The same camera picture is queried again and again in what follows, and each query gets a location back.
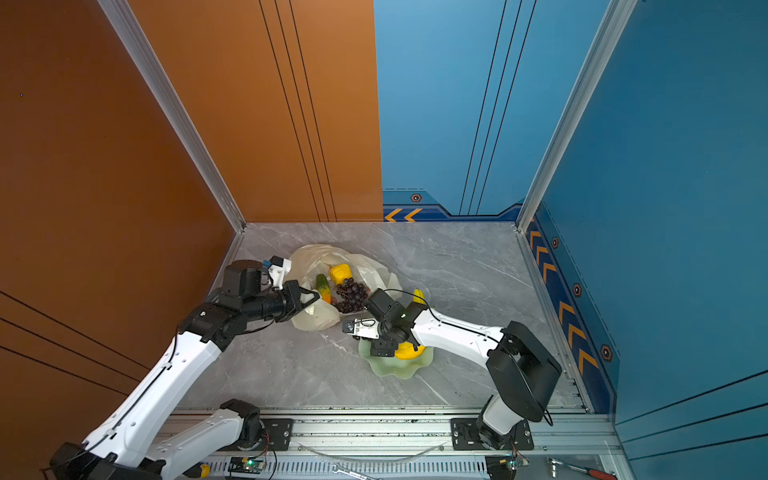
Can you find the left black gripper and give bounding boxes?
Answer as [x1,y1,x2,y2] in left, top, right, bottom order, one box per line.
[245,280,321,325]

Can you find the small orange mango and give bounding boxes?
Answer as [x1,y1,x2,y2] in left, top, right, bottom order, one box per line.
[315,274,333,304]

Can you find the translucent plastic bag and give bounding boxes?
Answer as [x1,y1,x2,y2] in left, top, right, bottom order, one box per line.
[287,244,401,331]

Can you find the yellow ribbed fruit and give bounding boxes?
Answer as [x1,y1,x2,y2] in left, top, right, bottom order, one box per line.
[329,263,353,285]

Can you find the large purple grape bunch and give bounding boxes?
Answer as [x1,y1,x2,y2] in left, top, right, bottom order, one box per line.
[335,279,370,314]

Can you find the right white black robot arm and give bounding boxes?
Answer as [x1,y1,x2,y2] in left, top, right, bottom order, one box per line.
[363,289,563,450]

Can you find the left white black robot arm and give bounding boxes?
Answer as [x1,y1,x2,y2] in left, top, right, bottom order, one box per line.
[41,257,322,479]

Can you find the yellow banana bunch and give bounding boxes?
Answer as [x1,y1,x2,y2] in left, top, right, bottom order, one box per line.
[395,289,427,360]

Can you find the light green fruit plate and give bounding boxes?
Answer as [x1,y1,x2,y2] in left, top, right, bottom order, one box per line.
[358,339,434,380]

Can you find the silver wrench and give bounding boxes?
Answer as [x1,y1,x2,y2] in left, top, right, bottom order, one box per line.
[331,463,378,480]

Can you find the left green circuit board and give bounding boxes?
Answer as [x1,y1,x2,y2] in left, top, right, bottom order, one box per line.
[226,456,267,476]

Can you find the yellow black screwdriver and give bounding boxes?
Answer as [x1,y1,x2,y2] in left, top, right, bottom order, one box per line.
[183,462,211,479]

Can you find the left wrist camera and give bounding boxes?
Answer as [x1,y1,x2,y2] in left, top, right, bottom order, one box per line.
[262,256,292,290]

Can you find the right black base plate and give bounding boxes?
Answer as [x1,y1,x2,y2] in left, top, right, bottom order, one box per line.
[450,418,535,451]

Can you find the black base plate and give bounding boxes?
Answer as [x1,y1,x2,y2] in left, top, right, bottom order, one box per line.
[218,417,294,454]
[450,418,535,451]

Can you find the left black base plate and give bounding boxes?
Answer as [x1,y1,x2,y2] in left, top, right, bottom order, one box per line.
[218,417,294,454]

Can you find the aluminium front rail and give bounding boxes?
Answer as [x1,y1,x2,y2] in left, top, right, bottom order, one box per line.
[119,405,625,480]

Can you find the red handled tool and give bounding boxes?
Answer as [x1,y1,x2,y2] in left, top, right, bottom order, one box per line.
[547,457,617,480]

